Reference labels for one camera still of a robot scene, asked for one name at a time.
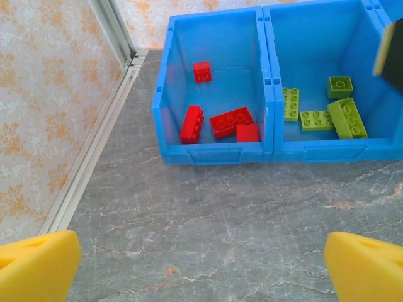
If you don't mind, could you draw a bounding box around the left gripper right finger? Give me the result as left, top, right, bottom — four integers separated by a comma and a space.
323, 231, 403, 302

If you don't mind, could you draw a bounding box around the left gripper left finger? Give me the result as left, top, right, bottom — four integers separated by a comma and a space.
0, 230, 82, 302

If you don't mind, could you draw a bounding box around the green square lego brick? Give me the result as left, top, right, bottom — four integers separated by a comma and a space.
326, 75, 354, 100

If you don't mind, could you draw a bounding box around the green long lego brick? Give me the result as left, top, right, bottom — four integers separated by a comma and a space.
299, 109, 336, 132
282, 87, 300, 123
327, 97, 369, 140

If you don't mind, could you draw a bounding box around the red long lego brick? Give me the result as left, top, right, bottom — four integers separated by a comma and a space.
179, 104, 205, 145
208, 106, 255, 140

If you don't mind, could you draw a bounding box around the red square lego brick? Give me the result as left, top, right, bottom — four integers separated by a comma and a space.
236, 123, 261, 143
192, 60, 212, 84

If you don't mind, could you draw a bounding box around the blue plastic bin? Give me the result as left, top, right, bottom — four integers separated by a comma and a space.
263, 0, 403, 164
151, 6, 275, 165
368, 0, 403, 23

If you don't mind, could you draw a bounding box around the aluminium side rail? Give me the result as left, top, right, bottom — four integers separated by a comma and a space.
40, 49, 148, 237

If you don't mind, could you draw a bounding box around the aluminium frame post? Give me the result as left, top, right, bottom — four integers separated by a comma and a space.
89, 0, 140, 65

